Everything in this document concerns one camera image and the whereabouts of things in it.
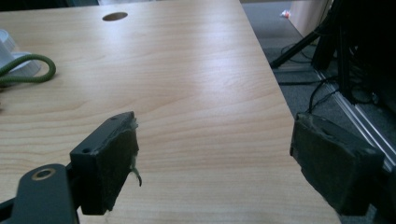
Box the black metal stand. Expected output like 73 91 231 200
269 0 396 114

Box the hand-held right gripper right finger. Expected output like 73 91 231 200
289 112 386 217

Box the green braided cable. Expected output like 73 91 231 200
0 53 57 85

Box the aluminium floor rail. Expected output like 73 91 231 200
314 69 396 173

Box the black floor cable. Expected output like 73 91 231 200
277 75 341 114

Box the white plastic object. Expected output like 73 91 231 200
0 28 42 78

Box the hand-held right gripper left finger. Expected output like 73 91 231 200
69 110 144 217

